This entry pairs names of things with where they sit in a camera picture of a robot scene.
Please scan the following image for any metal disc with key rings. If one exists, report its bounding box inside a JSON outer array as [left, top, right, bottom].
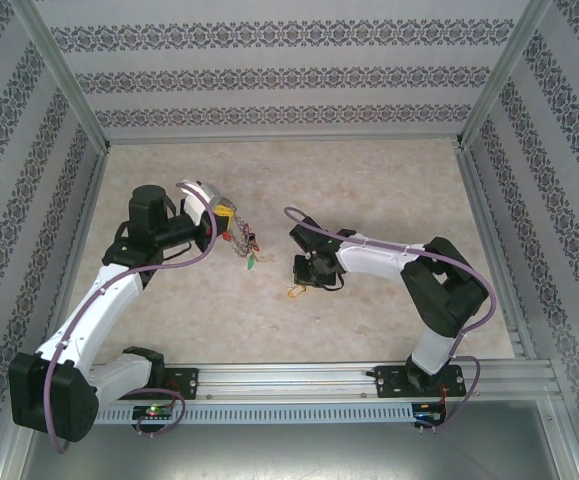
[[226, 207, 264, 260]]

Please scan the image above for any small circuit board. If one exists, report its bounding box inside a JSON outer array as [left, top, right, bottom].
[[413, 409, 446, 427], [132, 404, 175, 420]]

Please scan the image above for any grey metal panel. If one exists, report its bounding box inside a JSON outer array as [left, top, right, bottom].
[[18, 422, 578, 480]]

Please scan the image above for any aluminium side rail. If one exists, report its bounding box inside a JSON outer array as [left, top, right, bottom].
[[36, 143, 111, 366], [454, 142, 540, 364]]

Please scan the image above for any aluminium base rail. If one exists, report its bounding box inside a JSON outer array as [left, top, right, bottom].
[[16, 362, 558, 402]]

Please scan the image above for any aluminium back rail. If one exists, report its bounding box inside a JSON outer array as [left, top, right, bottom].
[[103, 132, 465, 147]]

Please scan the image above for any white slotted cable duct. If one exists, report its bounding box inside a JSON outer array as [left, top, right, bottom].
[[36, 402, 415, 425]]

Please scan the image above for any aluminium corner post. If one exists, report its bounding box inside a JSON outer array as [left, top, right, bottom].
[[8, 0, 113, 154], [456, 0, 555, 151]]

